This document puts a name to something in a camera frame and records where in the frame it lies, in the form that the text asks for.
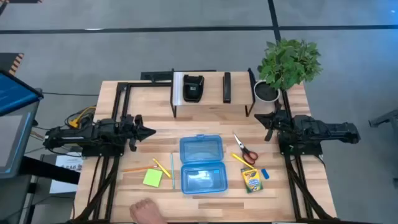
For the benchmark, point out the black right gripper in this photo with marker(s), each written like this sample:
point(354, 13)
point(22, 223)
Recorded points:
point(278, 124)

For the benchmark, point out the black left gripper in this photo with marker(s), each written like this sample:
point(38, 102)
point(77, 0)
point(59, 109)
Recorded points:
point(133, 130)

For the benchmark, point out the orange pencil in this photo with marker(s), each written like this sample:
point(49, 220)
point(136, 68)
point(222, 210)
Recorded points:
point(140, 169)

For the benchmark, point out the yellow pencil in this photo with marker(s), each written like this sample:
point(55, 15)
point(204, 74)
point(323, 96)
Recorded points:
point(161, 168)

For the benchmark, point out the green sticky note pad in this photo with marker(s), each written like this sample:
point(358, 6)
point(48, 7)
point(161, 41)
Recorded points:
point(153, 178)

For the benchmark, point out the teal pencil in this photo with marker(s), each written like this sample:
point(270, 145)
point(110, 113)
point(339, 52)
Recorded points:
point(172, 171)

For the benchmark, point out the blue eraser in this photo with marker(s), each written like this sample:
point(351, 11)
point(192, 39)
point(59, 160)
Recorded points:
point(265, 174)

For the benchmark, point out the blue plastic pencil box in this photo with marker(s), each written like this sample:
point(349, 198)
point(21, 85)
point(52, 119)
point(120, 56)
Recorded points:
point(202, 149)

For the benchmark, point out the yellow crayon box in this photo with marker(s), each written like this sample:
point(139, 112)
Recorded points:
point(251, 180)

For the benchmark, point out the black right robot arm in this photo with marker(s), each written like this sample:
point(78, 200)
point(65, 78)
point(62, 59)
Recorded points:
point(326, 130)

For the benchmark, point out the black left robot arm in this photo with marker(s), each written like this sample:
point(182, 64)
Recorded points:
point(77, 137)

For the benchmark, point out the black stapler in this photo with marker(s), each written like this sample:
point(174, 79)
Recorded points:
point(227, 87)

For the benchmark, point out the black power strip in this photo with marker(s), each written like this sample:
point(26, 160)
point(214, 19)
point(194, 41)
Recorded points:
point(155, 76)

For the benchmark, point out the green leafy plant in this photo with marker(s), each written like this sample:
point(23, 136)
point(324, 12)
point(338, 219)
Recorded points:
point(289, 62)

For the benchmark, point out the black hole punch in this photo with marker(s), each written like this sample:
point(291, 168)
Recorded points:
point(192, 88)

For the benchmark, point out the person's hand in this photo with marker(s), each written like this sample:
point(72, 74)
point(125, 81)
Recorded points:
point(146, 213)

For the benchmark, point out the white paper sheet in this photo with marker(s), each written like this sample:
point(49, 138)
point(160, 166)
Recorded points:
point(70, 161)

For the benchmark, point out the black beam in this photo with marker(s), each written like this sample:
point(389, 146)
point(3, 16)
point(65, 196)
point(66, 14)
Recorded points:
point(46, 169)

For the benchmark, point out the dark metal stand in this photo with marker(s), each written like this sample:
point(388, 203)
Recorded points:
point(385, 118)

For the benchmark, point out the grey monitor panel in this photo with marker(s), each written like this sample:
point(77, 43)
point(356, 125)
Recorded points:
point(12, 140)

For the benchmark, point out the tilted computer monitor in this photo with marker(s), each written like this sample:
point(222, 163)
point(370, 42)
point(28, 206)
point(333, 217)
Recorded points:
point(15, 93)

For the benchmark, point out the hazard-striped black panel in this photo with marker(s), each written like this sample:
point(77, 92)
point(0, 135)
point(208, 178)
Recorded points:
point(9, 62)

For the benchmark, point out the black aluminium frame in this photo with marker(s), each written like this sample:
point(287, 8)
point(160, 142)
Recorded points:
point(286, 105)
point(122, 84)

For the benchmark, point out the wooden desk with black frame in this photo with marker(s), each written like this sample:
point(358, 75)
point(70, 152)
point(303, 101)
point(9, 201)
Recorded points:
point(214, 93)

